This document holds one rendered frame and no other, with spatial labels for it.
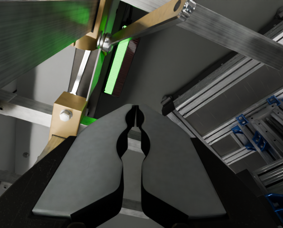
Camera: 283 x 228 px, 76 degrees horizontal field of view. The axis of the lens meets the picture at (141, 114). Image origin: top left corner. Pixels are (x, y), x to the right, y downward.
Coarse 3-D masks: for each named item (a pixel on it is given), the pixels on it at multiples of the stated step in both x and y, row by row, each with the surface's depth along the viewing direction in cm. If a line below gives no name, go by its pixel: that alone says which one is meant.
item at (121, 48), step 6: (126, 42) 39; (120, 48) 40; (120, 54) 40; (114, 60) 41; (120, 60) 41; (114, 66) 42; (114, 72) 43; (108, 78) 43; (114, 78) 43; (108, 84) 44; (108, 90) 45
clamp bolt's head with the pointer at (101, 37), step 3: (102, 33) 25; (105, 33) 25; (99, 36) 24; (102, 36) 24; (99, 39) 24; (102, 39) 24; (99, 42) 25; (102, 42) 24; (99, 45) 25; (111, 48) 25; (105, 54) 36
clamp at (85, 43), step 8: (104, 0) 21; (104, 8) 21; (96, 16) 22; (104, 16) 23; (96, 24) 22; (104, 24) 25; (96, 32) 22; (80, 40) 23; (88, 40) 23; (96, 40) 24; (80, 48) 24; (88, 48) 24; (96, 48) 26
